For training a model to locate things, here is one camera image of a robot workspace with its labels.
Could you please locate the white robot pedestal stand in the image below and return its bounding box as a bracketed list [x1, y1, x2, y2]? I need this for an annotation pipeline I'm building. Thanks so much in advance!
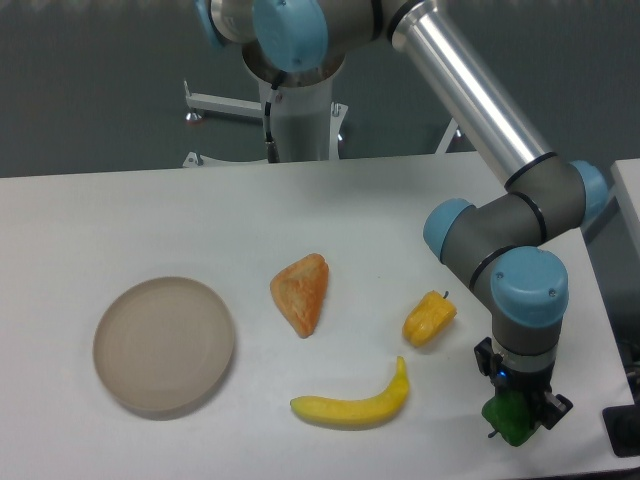
[180, 39, 350, 169]

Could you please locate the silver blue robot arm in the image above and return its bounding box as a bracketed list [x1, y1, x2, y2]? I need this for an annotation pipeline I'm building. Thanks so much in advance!
[195, 1, 608, 444]

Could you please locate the yellow toy bell pepper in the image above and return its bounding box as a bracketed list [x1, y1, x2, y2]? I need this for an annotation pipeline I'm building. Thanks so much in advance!
[402, 291, 457, 348]

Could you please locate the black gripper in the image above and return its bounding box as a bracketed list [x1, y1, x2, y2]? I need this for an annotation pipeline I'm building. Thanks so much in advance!
[474, 337, 573, 430]

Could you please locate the green toy bell pepper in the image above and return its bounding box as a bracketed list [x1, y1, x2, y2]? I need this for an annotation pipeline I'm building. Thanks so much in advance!
[481, 390, 535, 447]

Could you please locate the beige round plate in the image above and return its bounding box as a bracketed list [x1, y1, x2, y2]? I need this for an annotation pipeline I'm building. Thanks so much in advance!
[92, 277, 236, 420]

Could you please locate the orange toy sandwich triangle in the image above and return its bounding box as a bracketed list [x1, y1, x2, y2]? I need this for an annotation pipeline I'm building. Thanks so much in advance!
[270, 253, 329, 338]

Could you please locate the black box at edge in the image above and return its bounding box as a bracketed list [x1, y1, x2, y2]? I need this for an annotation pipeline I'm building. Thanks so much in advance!
[602, 405, 639, 458]

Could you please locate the white side table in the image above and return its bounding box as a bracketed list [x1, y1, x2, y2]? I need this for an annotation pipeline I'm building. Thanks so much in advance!
[582, 158, 639, 254]

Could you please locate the yellow toy banana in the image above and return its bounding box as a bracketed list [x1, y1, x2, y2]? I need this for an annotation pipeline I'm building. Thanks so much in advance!
[290, 356, 410, 428]

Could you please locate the black cable on pedestal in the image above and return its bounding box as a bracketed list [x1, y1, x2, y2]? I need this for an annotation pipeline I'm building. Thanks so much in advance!
[262, 69, 288, 164]

